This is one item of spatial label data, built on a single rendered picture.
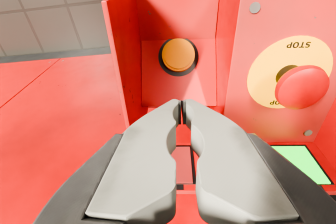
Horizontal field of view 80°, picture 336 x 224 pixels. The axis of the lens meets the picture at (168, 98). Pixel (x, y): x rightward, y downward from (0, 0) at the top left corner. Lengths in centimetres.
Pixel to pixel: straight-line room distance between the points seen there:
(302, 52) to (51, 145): 47
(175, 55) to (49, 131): 40
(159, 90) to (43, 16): 94
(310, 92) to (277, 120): 6
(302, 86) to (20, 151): 51
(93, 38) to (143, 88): 83
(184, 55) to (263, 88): 9
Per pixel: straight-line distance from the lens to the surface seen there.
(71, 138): 51
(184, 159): 22
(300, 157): 25
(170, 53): 24
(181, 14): 25
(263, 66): 20
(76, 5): 105
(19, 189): 47
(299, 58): 21
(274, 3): 18
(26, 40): 122
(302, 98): 19
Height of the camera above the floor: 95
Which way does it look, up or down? 57 degrees down
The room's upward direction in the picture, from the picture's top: 177 degrees counter-clockwise
